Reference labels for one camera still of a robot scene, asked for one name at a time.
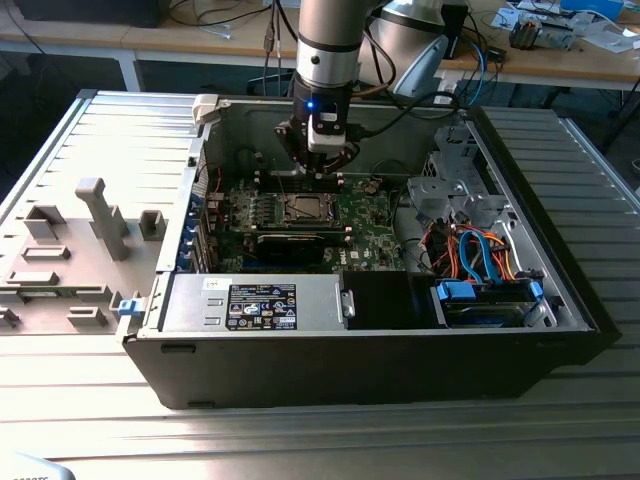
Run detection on long wooden desk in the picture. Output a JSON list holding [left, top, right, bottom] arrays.
[[0, 0, 301, 94]]

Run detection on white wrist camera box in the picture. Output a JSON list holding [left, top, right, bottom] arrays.
[[306, 102, 350, 153]]

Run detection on orange power wires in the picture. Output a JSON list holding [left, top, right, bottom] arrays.
[[439, 224, 521, 284]]

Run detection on green motherboard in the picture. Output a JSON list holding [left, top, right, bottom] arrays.
[[219, 174, 409, 274]]

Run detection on black graphics card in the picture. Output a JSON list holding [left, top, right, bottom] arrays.
[[254, 230, 326, 266]]

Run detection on cluttered wooden desk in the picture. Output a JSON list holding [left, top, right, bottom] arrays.
[[434, 0, 640, 91]]

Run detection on grey metal device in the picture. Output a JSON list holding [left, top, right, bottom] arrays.
[[542, 19, 576, 50]]

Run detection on blue box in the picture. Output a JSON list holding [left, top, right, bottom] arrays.
[[559, 0, 625, 19]]

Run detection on hard disk in blue carrier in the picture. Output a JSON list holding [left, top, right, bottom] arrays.
[[430, 277, 545, 330]]

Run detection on black camera cable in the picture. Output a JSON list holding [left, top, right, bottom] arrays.
[[348, 89, 464, 141]]

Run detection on green RAM stick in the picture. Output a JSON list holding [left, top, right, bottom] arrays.
[[19, 286, 64, 301]]

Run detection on black RAM slot bank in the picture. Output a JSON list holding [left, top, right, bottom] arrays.
[[222, 220, 351, 236], [254, 169, 346, 195]]

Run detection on beige case handle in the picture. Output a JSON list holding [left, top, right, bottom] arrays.
[[192, 93, 221, 126]]

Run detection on blue flat data wire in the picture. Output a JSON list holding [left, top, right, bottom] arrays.
[[458, 228, 501, 286]]

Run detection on white papers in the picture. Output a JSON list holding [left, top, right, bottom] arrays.
[[582, 19, 640, 54]]

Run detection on metal disk bay cage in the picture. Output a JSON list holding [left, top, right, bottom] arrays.
[[405, 124, 516, 226]]

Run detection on black fan shroud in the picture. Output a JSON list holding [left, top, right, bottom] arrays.
[[342, 271, 441, 331]]

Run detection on pale grey rounded device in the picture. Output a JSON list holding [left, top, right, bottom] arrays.
[[0, 452, 76, 480]]

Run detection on black open PC case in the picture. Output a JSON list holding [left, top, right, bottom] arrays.
[[121, 89, 621, 411]]

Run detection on dark finned heat sink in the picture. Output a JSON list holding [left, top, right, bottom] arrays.
[[509, 14, 544, 50]]

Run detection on blue hanging cable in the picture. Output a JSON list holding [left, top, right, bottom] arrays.
[[469, 39, 494, 106]]

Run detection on silver power supply with label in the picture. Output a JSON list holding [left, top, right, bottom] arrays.
[[159, 273, 359, 334]]

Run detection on black monitor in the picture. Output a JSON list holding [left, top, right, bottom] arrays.
[[14, 0, 164, 29]]

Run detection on grey parts rack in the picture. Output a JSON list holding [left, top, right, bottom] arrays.
[[0, 177, 169, 336]]

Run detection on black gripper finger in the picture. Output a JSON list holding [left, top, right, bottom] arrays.
[[273, 118, 323, 178], [319, 142, 362, 179]]

